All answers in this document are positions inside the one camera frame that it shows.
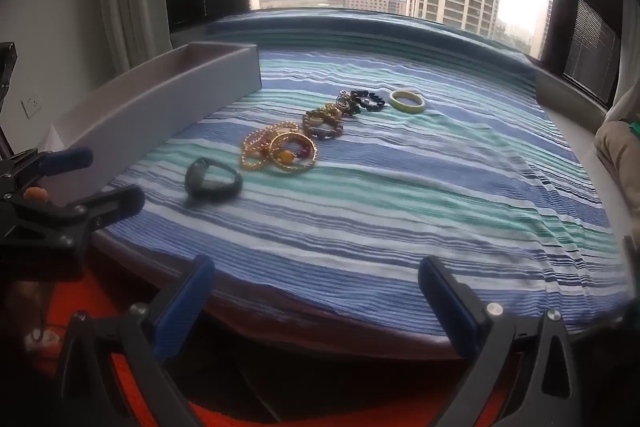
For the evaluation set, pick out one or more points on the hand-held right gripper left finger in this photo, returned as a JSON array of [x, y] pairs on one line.
[[182, 307]]

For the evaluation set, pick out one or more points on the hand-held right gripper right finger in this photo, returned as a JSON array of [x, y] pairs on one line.
[[445, 307]]

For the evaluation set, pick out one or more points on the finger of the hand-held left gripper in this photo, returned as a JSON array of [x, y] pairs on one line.
[[107, 204], [67, 158]]

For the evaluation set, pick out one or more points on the dark green bangle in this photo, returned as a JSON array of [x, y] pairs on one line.
[[192, 179]]

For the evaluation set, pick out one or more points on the grey rectangular box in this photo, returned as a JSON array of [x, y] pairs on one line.
[[150, 107]]

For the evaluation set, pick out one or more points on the gold bangle with beads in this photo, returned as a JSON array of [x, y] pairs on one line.
[[310, 157]]

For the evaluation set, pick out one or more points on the pale green jade bangle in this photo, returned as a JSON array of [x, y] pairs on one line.
[[407, 106]]

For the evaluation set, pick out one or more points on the blue green striped bed sheet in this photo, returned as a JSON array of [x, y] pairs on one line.
[[400, 207]]

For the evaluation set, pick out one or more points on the beige cushion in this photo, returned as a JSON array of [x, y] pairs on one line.
[[620, 152]]

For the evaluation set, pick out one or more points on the dark panel with vent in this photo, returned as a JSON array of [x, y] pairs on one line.
[[590, 37]]

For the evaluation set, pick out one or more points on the low distant buildings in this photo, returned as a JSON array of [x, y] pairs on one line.
[[372, 1]]

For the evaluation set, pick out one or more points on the white wall socket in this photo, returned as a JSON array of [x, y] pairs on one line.
[[31, 105]]

